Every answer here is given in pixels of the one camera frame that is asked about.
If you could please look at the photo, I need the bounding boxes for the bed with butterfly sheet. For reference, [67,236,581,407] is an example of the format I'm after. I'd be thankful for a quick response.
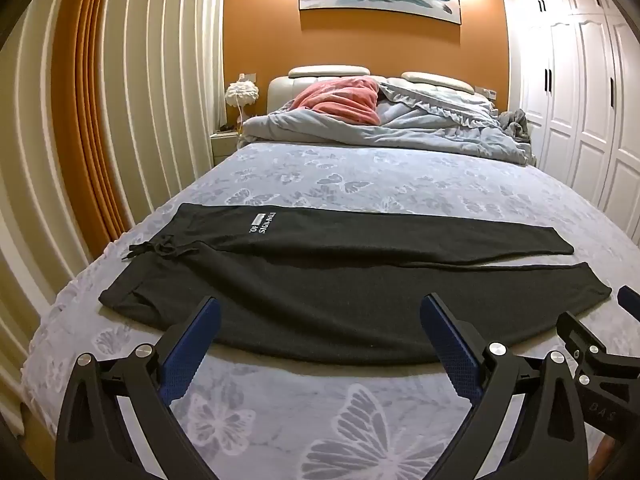
[20,62,640,480]

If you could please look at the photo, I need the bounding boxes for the pink blanket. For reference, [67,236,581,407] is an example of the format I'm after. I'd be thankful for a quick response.
[290,76,383,126]

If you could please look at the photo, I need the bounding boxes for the black pants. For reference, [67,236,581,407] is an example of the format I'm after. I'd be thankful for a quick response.
[98,203,613,367]

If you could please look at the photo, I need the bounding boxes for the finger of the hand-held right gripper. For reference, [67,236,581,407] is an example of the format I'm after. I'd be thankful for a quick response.
[556,311,640,377]
[617,285,640,319]

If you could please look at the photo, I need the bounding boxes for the orange curtain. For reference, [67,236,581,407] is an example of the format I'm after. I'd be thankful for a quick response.
[52,0,136,243]

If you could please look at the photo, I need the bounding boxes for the white nightstand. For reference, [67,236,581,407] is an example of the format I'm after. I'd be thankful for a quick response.
[209,130,246,167]

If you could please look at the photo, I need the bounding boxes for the framed wall painting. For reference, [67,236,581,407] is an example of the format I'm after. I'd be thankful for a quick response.
[298,0,462,26]

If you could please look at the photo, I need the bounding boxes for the grey duvet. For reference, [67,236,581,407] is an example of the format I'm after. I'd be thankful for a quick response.
[242,77,538,166]

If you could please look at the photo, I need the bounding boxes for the white padded headboard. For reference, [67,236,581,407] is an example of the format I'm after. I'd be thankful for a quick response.
[266,65,488,111]

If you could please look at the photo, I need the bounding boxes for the white feather lamp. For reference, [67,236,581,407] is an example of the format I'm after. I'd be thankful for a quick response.
[225,74,260,136]

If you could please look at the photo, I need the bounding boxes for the white wardrobe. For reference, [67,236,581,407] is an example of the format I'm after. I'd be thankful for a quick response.
[512,0,640,241]

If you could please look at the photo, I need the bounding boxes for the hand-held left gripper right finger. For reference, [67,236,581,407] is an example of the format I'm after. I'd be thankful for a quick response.
[405,294,588,480]

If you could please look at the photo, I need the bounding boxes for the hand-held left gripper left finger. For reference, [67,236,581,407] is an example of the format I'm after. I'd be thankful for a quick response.
[54,296,236,480]

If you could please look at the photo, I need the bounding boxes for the grey clothes pile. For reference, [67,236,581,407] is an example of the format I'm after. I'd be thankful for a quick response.
[500,109,532,143]

